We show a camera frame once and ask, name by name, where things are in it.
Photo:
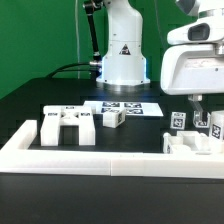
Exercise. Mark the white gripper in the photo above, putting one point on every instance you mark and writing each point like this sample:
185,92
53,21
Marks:
192,70

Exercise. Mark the white chair seat part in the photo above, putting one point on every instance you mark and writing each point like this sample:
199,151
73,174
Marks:
187,142

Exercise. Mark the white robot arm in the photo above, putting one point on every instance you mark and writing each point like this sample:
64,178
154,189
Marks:
124,66

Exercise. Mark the white chair back part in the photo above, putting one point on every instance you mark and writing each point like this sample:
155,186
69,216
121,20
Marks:
56,116

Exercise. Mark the small tagged white cube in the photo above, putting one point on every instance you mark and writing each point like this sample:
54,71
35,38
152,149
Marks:
201,119
178,120

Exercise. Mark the white sheet with tags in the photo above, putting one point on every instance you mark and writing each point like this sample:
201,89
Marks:
131,108

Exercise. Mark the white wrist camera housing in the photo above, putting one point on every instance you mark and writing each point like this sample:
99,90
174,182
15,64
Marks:
204,30

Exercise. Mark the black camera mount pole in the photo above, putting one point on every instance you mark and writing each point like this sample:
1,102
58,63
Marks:
89,8

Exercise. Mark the white U-shaped border frame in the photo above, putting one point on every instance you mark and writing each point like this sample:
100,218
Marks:
17,157

